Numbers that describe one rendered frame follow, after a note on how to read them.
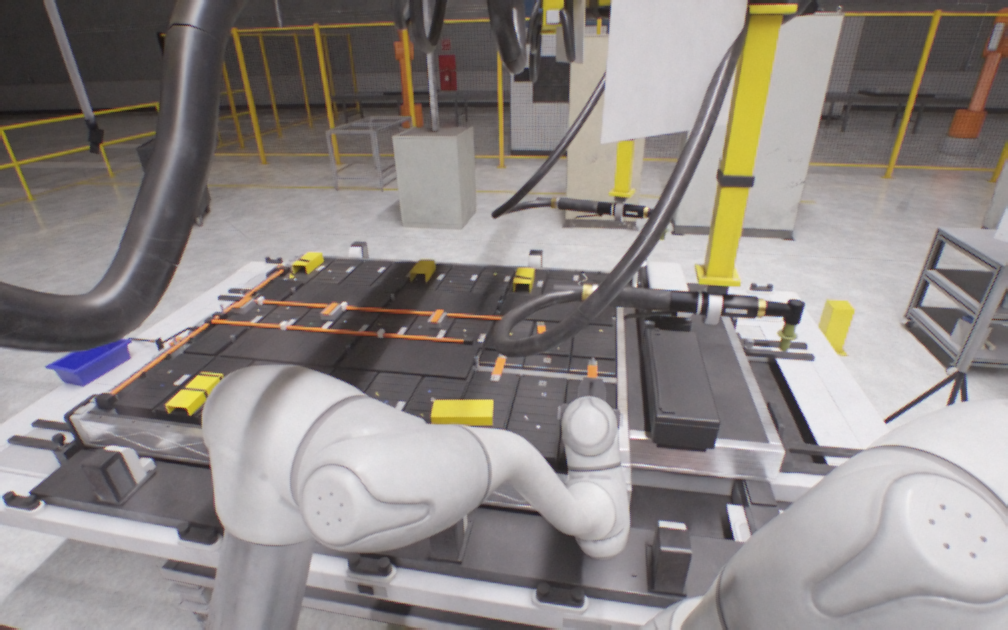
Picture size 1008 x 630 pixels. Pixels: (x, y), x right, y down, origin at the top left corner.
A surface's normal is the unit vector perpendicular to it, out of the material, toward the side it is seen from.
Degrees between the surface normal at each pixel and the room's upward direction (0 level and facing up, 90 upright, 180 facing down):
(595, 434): 58
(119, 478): 90
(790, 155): 90
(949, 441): 16
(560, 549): 0
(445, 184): 90
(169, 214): 70
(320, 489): 64
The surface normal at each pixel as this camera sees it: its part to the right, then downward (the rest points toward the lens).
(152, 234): 0.56, 0.04
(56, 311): 0.81, -0.44
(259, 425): -0.37, -0.37
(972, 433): -0.12, -0.95
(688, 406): -0.02, -0.88
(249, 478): -0.36, 0.14
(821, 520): -0.87, -0.50
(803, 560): -0.94, -0.23
